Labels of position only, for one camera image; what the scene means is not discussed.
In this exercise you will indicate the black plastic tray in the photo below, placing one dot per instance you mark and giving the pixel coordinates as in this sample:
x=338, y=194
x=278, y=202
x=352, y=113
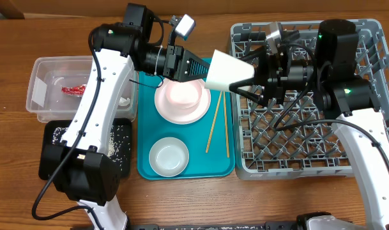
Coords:
x=123, y=165

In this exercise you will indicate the small pink bowl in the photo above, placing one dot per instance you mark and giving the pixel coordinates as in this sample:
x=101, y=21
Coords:
x=183, y=94

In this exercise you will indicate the white paper cup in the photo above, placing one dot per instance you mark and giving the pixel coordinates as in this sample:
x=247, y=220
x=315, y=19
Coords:
x=225, y=70

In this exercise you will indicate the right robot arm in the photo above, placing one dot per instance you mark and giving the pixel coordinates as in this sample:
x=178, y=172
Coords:
x=347, y=101

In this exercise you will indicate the red foil snack wrapper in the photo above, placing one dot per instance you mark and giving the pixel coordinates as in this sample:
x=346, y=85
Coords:
x=74, y=91

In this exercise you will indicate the right wooden chopstick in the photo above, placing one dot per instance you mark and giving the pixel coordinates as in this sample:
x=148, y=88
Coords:
x=226, y=126

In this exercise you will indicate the white rice pile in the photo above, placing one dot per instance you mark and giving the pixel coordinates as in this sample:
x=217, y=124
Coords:
x=119, y=140

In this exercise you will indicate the grey dishwasher rack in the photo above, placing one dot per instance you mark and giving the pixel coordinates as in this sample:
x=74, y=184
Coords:
x=265, y=154

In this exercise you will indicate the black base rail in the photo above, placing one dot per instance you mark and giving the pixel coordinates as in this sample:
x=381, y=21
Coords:
x=270, y=225

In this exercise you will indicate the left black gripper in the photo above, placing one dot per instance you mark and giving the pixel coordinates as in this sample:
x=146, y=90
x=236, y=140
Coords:
x=179, y=60

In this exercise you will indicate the clear plastic bin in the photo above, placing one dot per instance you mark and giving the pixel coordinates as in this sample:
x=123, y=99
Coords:
x=48, y=77

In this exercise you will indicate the teal serving tray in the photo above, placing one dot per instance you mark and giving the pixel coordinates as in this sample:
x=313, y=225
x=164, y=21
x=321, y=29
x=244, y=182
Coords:
x=151, y=127

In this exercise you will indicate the large pink plate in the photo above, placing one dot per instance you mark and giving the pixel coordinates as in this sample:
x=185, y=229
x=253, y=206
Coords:
x=178, y=115

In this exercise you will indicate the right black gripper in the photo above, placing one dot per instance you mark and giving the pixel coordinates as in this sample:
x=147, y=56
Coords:
x=271, y=78

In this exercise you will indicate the white napkin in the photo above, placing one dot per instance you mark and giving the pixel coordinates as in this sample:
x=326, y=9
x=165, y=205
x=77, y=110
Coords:
x=124, y=101

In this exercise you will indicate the grey small bowl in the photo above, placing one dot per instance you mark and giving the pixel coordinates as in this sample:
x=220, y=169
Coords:
x=169, y=157

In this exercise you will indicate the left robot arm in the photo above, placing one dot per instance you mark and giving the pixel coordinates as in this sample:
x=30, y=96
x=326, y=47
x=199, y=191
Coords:
x=78, y=165

